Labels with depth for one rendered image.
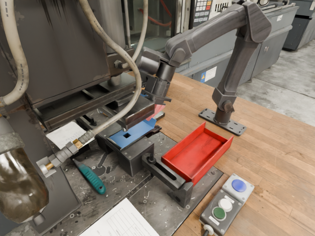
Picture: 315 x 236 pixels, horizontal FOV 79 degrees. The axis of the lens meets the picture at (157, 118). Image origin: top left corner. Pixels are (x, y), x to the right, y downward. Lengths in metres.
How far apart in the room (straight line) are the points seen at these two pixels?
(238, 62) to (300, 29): 4.38
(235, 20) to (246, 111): 0.47
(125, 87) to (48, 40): 0.22
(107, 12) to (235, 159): 0.59
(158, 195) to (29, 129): 0.38
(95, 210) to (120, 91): 0.33
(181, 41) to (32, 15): 0.38
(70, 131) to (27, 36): 0.48
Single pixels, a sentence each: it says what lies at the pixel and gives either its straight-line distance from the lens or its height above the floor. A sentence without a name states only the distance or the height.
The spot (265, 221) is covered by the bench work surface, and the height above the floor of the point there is 0.90.
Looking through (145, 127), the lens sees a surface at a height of 0.99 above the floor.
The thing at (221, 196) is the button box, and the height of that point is 0.93.
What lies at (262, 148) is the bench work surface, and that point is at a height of 0.90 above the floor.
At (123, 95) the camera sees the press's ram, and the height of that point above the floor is 1.16.
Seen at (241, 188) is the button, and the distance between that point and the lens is 0.62.
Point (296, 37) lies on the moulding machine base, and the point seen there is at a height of 0.31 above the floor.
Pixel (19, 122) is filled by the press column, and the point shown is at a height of 1.22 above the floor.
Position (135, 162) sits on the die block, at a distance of 0.60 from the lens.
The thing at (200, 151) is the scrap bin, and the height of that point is 0.90.
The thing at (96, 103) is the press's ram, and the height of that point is 1.17.
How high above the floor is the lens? 1.43
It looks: 38 degrees down
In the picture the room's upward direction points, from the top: straight up
